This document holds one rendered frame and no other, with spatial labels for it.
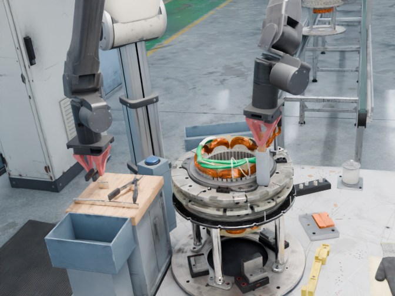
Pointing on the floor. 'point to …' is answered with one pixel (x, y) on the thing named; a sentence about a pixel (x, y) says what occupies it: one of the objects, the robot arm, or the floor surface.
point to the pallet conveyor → (367, 93)
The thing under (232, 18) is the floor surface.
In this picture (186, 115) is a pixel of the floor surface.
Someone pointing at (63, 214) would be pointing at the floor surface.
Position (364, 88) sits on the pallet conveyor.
